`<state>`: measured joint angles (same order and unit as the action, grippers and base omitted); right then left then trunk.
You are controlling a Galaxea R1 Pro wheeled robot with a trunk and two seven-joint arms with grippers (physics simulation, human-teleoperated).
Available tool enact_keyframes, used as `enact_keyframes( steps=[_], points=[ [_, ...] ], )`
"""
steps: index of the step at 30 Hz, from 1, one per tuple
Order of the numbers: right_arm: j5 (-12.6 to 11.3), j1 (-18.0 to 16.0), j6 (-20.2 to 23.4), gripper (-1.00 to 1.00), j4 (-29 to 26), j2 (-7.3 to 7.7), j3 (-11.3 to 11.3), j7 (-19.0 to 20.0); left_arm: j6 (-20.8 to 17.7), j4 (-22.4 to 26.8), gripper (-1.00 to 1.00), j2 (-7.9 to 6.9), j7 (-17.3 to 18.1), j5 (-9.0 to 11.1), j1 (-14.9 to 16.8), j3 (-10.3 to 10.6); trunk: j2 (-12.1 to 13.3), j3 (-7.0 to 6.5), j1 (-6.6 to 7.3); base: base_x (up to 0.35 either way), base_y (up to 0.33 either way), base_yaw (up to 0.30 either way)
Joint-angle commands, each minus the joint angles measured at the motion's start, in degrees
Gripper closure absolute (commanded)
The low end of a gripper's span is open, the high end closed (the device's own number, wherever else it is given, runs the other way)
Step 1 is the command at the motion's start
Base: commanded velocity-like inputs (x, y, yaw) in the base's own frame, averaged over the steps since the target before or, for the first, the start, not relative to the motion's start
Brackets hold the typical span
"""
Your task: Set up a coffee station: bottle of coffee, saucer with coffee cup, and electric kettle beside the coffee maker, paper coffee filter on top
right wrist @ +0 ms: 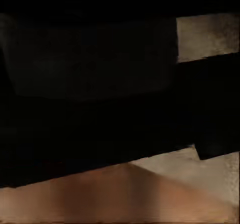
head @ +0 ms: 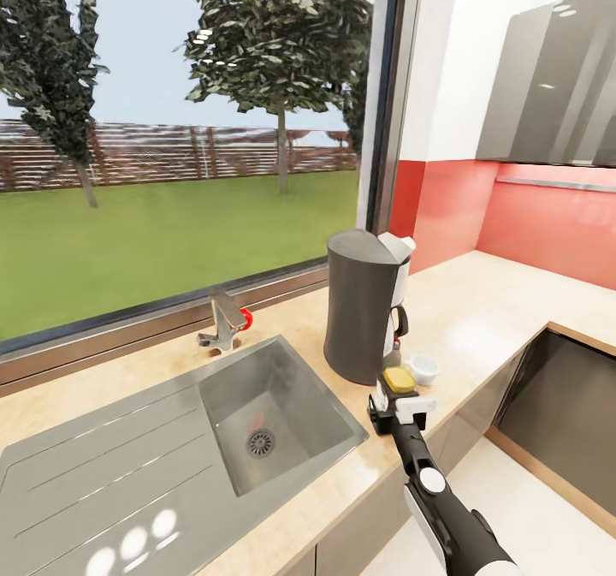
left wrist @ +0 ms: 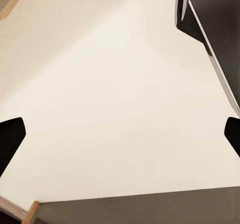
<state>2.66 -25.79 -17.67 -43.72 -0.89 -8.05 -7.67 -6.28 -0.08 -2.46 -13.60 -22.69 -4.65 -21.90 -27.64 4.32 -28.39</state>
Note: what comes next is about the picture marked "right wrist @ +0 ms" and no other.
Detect bottle of coffee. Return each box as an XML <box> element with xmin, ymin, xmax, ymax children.
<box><xmin>0</xmin><ymin>0</ymin><xmax>240</xmax><ymax>224</ymax></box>

